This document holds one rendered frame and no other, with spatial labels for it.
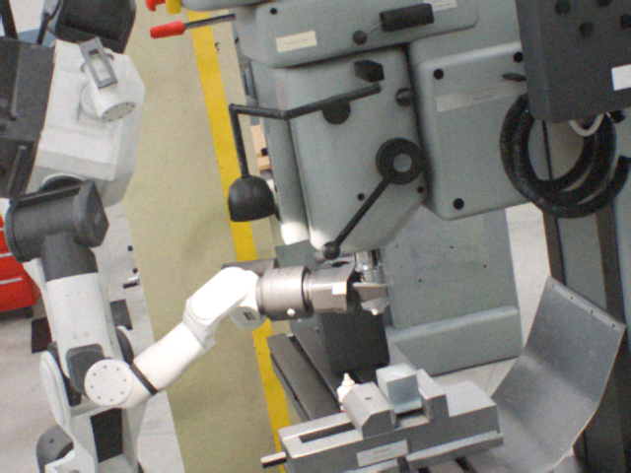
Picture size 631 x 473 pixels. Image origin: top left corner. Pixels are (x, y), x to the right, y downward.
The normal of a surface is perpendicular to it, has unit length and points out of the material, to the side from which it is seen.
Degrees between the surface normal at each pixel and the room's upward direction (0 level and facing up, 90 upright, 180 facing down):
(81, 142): 58
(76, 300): 70
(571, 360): 63
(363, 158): 90
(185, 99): 90
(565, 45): 90
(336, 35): 90
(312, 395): 0
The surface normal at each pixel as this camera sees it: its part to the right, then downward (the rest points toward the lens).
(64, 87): 0.34, -0.39
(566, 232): -0.96, 0.22
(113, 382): 0.10, -0.10
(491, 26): 0.22, 0.22
